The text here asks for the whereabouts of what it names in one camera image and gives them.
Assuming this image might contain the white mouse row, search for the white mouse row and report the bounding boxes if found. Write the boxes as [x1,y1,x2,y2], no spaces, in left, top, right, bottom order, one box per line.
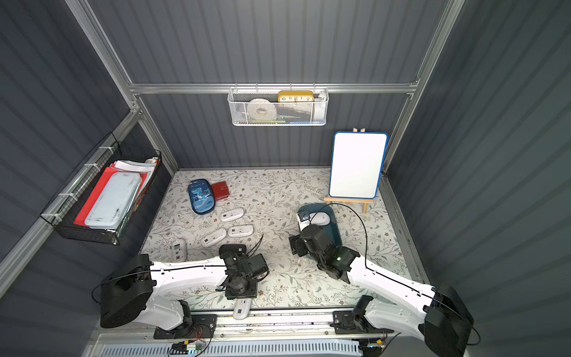
[220,208,245,223]

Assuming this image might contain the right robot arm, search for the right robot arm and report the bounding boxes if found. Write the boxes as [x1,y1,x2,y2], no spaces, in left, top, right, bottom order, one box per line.
[289,225,474,356]

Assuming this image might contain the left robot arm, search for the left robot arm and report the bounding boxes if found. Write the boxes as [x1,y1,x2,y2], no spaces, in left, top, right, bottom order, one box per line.
[99,245,269,332]

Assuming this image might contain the teal plastic storage box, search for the teal plastic storage box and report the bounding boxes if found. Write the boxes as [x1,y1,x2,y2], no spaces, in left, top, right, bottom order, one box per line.
[296,202,342,247]

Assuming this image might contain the red wallet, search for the red wallet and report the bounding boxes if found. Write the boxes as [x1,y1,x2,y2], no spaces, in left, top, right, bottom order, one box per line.
[211,181,230,202]

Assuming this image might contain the small circuit board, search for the small circuit board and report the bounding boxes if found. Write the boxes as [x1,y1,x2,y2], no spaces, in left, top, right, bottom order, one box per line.
[168,341,205,356]

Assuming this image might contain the white papers in basket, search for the white papers in basket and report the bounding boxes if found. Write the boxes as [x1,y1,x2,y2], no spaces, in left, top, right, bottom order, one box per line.
[110,159,159,178]

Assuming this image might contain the white tape roll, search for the white tape roll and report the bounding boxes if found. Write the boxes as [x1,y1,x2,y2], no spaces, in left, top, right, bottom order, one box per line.
[246,98,277,121]

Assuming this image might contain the yellow clock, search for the yellow clock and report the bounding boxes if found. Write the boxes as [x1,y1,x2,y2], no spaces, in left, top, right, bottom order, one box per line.
[277,90,315,103]

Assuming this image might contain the white plastic tray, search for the white plastic tray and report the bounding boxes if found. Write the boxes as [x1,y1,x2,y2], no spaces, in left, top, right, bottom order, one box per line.
[84,171,141,230]

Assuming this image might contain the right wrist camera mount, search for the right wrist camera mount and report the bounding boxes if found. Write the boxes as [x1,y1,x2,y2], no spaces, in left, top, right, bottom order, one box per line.
[296,212,311,231]

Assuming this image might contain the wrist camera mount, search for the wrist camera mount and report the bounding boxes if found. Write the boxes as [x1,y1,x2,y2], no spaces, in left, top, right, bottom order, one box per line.
[232,298,253,321]
[296,212,311,231]

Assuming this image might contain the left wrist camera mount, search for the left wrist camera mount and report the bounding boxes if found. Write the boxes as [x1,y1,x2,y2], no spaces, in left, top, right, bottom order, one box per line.
[232,298,253,321]

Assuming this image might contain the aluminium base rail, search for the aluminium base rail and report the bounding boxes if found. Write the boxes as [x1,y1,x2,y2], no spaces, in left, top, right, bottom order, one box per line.
[88,305,451,345]

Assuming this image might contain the white board blue frame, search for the white board blue frame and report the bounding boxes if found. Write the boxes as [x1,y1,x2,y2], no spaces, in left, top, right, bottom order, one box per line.
[328,131,390,200]

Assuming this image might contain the white wire wall basket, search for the white wire wall basket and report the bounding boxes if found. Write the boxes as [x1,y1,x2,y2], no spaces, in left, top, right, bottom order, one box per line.
[228,87,330,126]

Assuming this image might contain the black wire side basket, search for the black wire side basket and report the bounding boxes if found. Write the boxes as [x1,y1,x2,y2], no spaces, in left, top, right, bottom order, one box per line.
[40,134,162,245]

